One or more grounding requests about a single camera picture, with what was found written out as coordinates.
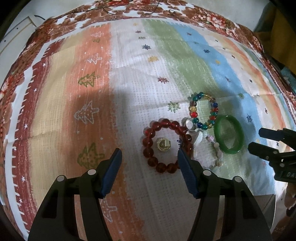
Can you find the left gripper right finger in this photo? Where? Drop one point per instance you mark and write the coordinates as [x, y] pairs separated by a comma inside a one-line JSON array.
[[243, 219]]

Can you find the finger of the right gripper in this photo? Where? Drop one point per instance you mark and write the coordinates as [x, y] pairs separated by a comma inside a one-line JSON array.
[[264, 152], [285, 135]]

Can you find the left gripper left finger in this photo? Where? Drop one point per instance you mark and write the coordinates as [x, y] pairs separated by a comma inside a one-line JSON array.
[[56, 218]]

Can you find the green jade bangle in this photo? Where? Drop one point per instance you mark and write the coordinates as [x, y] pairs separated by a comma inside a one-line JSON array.
[[229, 134]]

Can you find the silver metal tin box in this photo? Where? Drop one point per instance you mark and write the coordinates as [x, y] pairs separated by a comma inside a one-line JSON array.
[[267, 204]]

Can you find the mustard brown hanging garment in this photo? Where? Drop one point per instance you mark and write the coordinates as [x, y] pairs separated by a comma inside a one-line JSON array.
[[277, 36]]

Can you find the brown floral bedspread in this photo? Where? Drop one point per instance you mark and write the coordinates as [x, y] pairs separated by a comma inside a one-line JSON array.
[[102, 11]]

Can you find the striped colourful cloth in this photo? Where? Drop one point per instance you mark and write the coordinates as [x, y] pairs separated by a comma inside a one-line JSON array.
[[108, 86]]

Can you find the white headboard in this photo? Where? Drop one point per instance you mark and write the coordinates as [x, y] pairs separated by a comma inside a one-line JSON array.
[[15, 40]]

